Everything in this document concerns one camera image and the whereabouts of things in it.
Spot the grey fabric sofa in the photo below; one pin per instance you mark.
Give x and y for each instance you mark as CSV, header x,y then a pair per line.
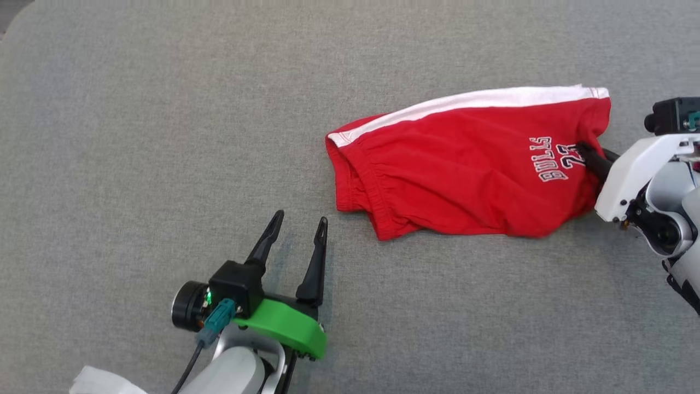
x,y
164,137

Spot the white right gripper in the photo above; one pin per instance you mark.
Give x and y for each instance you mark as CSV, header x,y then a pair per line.
x,y
629,175

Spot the white tape strip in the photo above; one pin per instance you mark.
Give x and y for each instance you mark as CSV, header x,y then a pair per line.
x,y
104,383

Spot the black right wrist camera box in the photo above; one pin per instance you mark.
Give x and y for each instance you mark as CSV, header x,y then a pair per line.
x,y
670,116

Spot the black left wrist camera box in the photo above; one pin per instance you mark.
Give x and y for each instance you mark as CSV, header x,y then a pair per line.
x,y
235,284

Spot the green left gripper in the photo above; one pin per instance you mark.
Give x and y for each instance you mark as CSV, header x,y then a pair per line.
x,y
290,328

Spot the red shorts with white stripe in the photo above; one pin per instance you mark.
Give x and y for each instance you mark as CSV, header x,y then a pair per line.
x,y
465,175

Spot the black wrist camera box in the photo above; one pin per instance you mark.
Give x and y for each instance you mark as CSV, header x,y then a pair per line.
x,y
670,116
235,284

